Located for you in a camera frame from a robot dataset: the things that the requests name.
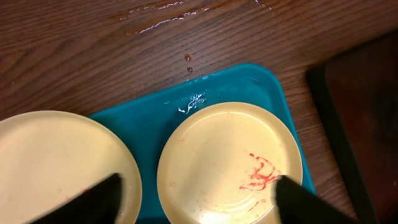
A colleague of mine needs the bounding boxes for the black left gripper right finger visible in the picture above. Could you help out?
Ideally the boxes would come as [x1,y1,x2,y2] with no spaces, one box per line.
[275,175,358,224]

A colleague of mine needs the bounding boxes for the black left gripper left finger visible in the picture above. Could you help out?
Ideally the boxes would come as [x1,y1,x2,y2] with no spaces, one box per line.
[32,173,122,224]

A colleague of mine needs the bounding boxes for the black tray with water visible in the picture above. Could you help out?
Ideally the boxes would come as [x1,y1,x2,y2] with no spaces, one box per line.
[307,31,397,223]

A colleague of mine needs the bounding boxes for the teal plastic tray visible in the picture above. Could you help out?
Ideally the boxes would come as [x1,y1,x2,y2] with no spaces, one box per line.
[92,63,315,223]

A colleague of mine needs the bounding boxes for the yellow plate with sauce swirl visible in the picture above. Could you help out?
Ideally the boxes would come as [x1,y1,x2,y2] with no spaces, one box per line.
[1,111,142,223]

